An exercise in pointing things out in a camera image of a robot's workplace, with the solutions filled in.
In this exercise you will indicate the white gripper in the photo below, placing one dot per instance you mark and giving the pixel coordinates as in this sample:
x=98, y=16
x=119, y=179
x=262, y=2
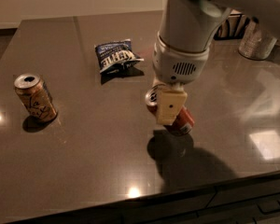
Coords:
x=176, y=65

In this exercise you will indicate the red coke can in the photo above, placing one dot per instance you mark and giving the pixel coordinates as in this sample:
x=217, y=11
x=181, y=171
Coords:
x=184, y=121

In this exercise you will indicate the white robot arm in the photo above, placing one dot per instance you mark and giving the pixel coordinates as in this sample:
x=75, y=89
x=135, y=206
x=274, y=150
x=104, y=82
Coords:
x=203, y=17

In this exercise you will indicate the gold soda can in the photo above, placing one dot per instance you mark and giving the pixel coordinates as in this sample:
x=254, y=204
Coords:
x=34, y=95

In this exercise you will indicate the blue chip bag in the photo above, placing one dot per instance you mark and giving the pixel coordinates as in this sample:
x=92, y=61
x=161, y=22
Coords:
x=116, y=56

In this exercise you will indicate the dark cabinet drawer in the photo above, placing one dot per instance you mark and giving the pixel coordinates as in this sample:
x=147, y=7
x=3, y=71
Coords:
x=242, y=190

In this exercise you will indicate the black wire napkin basket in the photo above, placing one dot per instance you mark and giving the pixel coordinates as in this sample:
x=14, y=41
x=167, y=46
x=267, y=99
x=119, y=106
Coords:
x=233, y=27

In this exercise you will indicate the black drawer handle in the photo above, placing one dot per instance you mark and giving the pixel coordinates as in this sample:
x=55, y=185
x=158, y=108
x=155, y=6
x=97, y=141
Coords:
x=269, y=207

